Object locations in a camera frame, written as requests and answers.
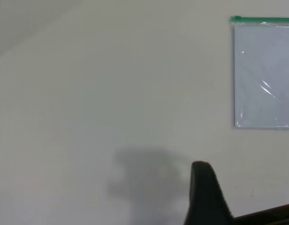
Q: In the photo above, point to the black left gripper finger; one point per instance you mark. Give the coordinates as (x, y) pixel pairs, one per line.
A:
(205, 199)

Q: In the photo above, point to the dark base panel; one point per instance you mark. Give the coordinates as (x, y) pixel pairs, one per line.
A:
(271, 215)

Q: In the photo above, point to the clear plastic zip bag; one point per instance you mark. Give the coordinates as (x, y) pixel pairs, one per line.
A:
(264, 75)

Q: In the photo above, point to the green zipper slider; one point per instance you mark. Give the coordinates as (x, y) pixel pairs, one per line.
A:
(238, 17)

